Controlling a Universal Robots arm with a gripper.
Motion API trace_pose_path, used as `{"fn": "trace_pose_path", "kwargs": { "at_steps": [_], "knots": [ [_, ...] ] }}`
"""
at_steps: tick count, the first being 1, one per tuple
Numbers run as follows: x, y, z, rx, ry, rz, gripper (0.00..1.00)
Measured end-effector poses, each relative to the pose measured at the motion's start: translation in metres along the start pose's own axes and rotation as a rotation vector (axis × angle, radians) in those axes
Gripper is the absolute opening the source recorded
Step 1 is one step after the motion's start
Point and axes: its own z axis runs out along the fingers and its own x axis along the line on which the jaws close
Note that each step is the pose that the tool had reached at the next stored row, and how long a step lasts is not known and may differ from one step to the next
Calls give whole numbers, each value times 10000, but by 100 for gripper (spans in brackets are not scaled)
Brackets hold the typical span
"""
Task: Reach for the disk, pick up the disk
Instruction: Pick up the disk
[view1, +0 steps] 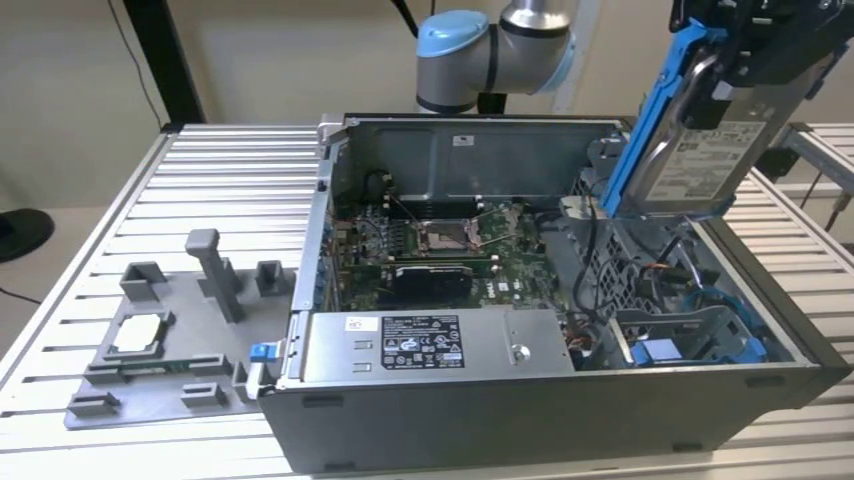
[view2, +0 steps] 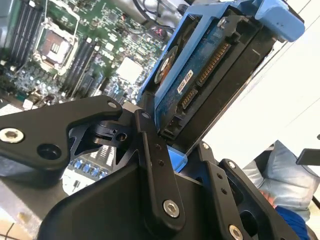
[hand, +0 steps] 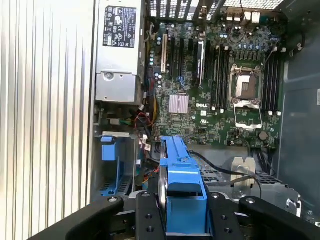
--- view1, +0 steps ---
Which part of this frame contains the hard disk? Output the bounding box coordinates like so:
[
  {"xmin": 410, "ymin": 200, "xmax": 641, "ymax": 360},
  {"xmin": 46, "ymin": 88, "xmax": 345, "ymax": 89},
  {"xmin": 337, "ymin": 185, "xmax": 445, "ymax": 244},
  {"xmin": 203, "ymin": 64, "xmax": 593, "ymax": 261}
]
[{"xmin": 596, "ymin": 18, "xmax": 789, "ymax": 222}]

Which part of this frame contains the metal slat side table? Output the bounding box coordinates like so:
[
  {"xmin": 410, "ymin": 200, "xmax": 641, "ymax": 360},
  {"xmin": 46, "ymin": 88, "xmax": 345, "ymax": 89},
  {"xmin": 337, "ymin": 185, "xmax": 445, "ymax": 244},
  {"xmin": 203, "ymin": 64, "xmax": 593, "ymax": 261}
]
[{"xmin": 773, "ymin": 121, "xmax": 854, "ymax": 201}]

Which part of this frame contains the grey metal drive cage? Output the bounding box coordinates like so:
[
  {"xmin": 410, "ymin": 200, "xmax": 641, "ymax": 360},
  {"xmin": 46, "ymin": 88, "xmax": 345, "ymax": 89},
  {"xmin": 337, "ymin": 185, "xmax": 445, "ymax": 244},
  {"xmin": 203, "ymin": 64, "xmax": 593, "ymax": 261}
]
[{"xmin": 540, "ymin": 134, "xmax": 796, "ymax": 374}]

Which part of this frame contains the green motherboard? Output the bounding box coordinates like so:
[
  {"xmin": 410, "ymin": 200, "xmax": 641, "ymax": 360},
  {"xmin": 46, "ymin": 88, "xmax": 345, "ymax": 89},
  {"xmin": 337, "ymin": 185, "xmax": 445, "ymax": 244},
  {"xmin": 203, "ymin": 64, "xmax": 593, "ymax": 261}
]
[{"xmin": 330, "ymin": 199, "xmax": 560, "ymax": 311}]

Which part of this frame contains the CPU socket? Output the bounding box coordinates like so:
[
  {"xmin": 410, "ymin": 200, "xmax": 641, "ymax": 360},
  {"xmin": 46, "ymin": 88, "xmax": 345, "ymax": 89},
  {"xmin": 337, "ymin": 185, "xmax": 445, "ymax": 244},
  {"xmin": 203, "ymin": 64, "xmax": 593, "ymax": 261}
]
[{"xmin": 413, "ymin": 219, "xmax": 482, "ymax": 254}]

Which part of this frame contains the small blue plastic carrier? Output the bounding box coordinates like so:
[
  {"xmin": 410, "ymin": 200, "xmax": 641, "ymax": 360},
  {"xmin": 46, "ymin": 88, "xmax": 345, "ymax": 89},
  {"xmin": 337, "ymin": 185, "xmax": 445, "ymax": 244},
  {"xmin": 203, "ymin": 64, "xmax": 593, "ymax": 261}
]
[{"xmin": 630, "ymin": 339, "xmax": 689, "ymax": 370}]

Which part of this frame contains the black graphics card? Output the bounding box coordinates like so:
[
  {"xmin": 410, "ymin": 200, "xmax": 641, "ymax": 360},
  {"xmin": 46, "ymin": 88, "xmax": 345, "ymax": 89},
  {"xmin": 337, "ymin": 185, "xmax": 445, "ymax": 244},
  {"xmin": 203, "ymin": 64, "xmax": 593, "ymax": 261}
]
[{"xmin": 380, "ymin": 263, "xmax": 477, "ymax": 307}]

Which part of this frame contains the silver power supply with label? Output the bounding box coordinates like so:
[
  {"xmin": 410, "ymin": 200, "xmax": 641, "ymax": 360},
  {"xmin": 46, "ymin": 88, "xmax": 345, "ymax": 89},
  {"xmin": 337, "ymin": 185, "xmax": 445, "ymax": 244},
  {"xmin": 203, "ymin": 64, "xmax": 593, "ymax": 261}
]
[{"xmin": 299, "ymin": 308, "xmax": 577, "ymax": 389}]

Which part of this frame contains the black open PC case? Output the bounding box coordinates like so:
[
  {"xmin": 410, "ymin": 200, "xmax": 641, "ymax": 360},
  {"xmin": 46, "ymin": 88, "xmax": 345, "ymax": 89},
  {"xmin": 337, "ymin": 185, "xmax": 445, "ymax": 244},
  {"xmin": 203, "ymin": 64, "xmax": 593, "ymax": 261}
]
[{"xmin": 257, "ymin": 112, "xmax": 854, "ymax": 475}]

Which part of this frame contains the black upright pole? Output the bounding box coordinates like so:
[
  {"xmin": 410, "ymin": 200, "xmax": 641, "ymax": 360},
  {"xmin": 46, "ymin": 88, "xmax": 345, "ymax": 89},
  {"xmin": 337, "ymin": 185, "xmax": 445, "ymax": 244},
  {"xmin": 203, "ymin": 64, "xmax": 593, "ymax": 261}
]
[{"xmin": 123, "ymin": 0, "xmax": 209, "ymax": 125}]

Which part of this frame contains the grey parts rack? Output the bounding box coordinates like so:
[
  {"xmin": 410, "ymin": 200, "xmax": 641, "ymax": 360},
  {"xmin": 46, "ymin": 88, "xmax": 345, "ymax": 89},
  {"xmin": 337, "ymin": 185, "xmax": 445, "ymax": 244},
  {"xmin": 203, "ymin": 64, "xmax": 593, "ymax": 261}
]
[{"xmin": 63, "ymin": 227, "xmax": 299, "ymax": 431}]

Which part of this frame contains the silver CPU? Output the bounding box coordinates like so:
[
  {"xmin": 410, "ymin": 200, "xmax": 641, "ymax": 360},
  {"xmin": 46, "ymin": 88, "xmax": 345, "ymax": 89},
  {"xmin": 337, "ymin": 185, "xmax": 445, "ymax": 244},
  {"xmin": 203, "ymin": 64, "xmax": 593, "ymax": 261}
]
[{"xmin": 109, "ymin": 316, "xmax": 167, "ymax": 359}]

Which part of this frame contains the black round monitor foot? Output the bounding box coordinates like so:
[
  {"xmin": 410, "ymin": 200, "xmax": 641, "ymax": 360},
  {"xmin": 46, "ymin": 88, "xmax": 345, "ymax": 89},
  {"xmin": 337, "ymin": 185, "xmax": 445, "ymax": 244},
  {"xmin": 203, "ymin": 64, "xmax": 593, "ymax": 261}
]
[{"xmin": 0, "ymin": 207, "xmax": 55, "ymax": 264}]

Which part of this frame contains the black wire in case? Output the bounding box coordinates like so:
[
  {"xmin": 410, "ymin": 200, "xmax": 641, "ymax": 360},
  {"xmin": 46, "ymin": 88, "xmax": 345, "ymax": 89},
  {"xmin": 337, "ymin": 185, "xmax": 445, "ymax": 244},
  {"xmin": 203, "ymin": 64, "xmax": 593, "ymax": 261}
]
[{"xmin": 570, "ymin": 197, "xmax": 606, "ymax": 321}]

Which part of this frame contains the light blue wire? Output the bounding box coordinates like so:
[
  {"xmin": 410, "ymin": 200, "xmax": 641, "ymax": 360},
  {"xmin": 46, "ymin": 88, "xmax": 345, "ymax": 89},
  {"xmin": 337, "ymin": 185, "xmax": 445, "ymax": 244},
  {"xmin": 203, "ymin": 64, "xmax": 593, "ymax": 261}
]
[{"xmin": 686, "ymin": 284, "xmax": 742, "ymax": 326}]

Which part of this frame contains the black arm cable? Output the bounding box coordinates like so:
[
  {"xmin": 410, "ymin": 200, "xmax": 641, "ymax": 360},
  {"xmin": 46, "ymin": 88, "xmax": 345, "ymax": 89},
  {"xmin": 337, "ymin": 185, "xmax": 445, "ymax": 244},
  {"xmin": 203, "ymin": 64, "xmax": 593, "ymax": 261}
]
[{"xmin": 390, "ymin": 0, "xmax": 436, "ymax": 39}]

